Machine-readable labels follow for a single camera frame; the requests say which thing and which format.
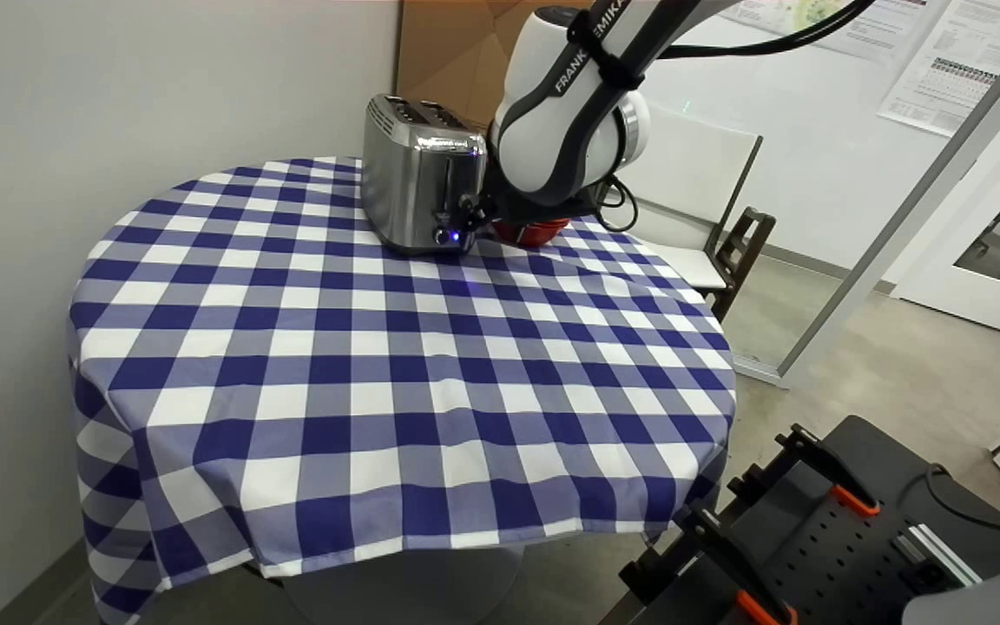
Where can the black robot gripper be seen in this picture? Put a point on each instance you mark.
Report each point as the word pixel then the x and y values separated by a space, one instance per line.
pixel 528 210

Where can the stainless steel two-slot toaster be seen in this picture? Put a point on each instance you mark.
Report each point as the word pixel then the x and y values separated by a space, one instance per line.
pixel 419 174

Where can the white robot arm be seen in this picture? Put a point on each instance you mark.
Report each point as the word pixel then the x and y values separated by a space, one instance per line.
pixel 574 107

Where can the red bowl with dark contents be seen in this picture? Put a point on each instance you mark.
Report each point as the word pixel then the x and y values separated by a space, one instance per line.
pixel 536 234

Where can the brown cardboard sheet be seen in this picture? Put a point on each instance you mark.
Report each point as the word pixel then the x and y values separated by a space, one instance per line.
pixel 453 57

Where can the blue white checkered tablecloth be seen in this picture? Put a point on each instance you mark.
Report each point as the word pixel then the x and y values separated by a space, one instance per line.
pixel 384 385

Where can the white board panel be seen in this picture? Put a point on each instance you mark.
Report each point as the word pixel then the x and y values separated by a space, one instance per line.
pixel 695 185

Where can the dark wooden chair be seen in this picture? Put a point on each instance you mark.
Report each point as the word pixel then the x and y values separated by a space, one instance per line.
pixel 742 261

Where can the black perforated cart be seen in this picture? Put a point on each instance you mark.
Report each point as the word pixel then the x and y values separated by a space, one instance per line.
pixel 859 532

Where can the grey metal post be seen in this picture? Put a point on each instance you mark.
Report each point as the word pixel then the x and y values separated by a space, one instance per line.
pixel 916 196

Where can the white wall poster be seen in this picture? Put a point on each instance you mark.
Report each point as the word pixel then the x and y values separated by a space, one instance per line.
pixel 963 63

